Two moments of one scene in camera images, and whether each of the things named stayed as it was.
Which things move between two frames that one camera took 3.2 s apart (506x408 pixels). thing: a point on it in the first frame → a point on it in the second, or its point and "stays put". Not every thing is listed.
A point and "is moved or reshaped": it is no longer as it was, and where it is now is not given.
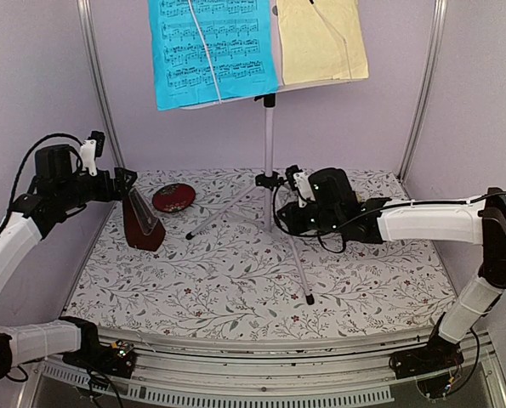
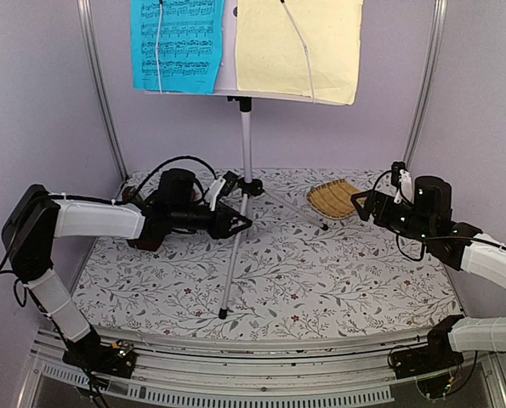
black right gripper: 287,214 → 378,201
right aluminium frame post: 420,124 stays put
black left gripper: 121,190 → 224,214
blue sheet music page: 240,37 is moved or reshaped
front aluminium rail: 349,371 stays put
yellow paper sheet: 321,41 is moved or reshaped
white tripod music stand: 267,181 → 224,87
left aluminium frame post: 88,24 stays put
